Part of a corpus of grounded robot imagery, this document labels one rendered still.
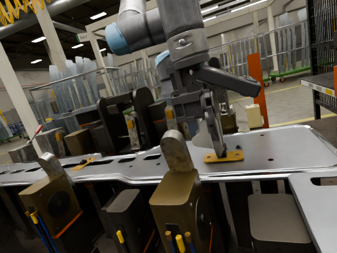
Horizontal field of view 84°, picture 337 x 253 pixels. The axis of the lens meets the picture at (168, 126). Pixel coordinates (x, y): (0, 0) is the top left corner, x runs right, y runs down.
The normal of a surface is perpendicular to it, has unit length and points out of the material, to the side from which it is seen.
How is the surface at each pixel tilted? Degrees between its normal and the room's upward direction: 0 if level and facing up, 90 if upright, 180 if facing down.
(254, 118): 90
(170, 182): 0
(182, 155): 102
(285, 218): 0
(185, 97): 90
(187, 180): 0
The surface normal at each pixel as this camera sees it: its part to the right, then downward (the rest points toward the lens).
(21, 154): 0.91, -0.15
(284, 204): -0.26, -0.93
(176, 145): -0.26, 0.51
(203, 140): -0.33, 0.31
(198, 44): 0.36, 0.14
